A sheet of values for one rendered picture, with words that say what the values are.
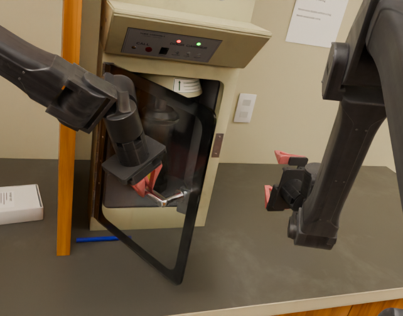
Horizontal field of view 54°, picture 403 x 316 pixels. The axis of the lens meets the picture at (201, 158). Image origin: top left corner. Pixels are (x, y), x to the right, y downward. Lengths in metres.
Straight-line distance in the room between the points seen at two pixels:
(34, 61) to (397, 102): 0.45
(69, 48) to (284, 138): 1.07
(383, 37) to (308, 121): 1.28
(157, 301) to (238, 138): 0.83
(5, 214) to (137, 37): 0.56
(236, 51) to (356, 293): 0.67
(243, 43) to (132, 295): 0.59
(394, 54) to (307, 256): 0.85
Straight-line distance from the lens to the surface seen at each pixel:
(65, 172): 0.88
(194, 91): 0.97
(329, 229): 0.72
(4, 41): 0.60
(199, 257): 1.04
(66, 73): 0.60
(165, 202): 0.73
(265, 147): 1.63
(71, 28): 0.77
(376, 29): 0.43
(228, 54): 0.88
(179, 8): 0.89
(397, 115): 0.34
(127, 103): 0.64
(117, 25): 0.77
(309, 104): 1.65
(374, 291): 1.16
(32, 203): 1.11
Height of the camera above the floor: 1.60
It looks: 25 degrees down
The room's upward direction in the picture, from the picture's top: 12 degrees clockwise
